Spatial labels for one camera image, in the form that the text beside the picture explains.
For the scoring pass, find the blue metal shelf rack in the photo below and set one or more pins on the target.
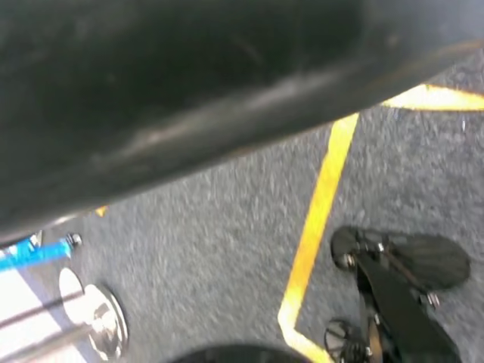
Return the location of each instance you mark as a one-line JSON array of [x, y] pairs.
[[30, 253]]

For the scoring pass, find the yellow floor tape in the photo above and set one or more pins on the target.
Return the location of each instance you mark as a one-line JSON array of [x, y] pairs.
[[321, 200], [101, 211]]

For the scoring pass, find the chrome stanchion post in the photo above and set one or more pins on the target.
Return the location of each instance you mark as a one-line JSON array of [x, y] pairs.
[[102, 320]]

